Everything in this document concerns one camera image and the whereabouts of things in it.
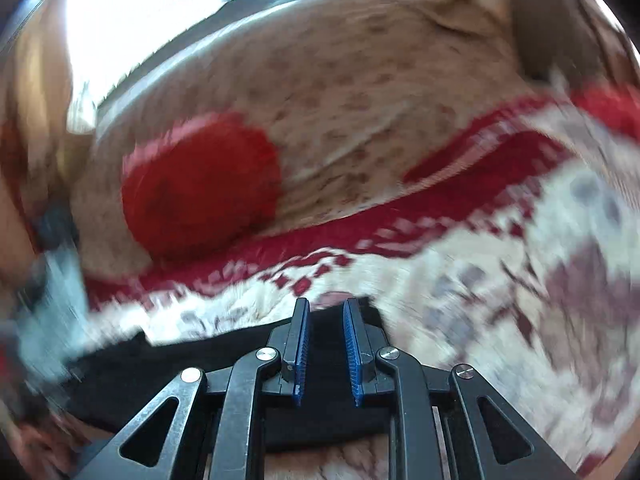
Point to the red white floral blanket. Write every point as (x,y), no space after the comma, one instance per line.
(500,292)

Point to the dark wooden nightstand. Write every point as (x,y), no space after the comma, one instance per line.
(552,40)

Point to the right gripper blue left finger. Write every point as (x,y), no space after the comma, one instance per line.
(294,357)

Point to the light teal fleece garment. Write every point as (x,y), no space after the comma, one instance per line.
(50,328)

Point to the floral beige quilt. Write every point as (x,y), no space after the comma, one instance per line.
(351,93)

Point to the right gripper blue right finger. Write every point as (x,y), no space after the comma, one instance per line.
(359,354)

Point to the red heart ruffled pillow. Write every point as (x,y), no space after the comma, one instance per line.
(200,186)

